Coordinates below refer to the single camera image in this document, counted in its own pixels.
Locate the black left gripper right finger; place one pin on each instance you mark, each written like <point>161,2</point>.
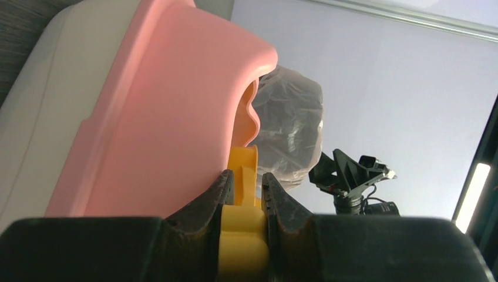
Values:
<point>322,247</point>

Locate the orange litter scoop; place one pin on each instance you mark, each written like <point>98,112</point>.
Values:
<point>243,253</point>

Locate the pink litter box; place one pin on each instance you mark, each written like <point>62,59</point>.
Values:
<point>121,108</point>

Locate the pink plastic trash bag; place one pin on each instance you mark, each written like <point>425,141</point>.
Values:
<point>290,108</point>

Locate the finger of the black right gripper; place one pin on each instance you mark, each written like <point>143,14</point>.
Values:
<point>353,178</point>
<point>324,173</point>

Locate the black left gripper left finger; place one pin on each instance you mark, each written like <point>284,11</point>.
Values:
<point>181,247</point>

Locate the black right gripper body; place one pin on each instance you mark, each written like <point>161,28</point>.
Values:
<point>358,204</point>

